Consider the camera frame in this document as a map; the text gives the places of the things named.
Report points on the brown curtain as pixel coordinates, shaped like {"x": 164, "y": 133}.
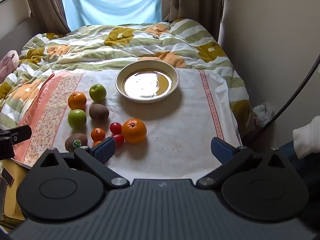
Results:
{"x": 190, "y": 0}
{"x": 47, "y": 2}

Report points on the cream ceramic bowl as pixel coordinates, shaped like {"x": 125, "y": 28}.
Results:
{"x": 147, "y": 82}

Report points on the kiwi with green sticker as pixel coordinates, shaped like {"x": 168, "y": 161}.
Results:
{"x": 75, "y": 141}

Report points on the person's blue jeans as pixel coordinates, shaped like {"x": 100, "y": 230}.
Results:
{"x": 287, "y": 150}

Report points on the brown kiwi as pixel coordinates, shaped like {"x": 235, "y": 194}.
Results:
{"x": 99, "y": 111}

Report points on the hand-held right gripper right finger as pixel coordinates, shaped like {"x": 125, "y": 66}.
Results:
{"x": 221, "y": 150}

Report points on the green apple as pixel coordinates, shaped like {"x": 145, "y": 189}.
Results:
{"x": 97, "y": 93}
{"x": 77, "y": 119}

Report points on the dark rectangular object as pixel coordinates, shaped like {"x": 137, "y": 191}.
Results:
{"x": 7, "y": 176}

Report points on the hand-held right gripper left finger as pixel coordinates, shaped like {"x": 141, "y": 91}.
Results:
{"x": 105, "y": 150}

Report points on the pink cloth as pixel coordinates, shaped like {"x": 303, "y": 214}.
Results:
{"x": 8, "y": 61}

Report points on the floral striped quilt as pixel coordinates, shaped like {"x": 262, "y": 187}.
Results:
{"x": 100, "y": 45}

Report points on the white plastic bag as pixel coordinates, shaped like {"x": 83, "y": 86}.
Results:
{"x": 262, "y": 113}

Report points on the person's white top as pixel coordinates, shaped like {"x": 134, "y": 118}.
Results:
{"x": 306, "y": 137}

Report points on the orange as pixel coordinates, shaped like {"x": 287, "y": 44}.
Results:
{"x": 134, "y": 131}
{"x": 77, "y": 101}

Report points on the small tangerine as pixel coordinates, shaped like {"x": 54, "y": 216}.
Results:
{"x": 97, "y": 143}
{"x": 98, "y": 134}

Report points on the light blue window cloth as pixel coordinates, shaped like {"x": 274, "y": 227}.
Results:
{"x": 110, "y": 2}

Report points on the red cherry tomato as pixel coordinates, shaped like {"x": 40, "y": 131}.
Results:
{"x": 115, "y": 128}
{"x": 120, "y": 139}

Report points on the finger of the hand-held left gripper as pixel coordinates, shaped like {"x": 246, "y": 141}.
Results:
{"x": 21, "y": 131}

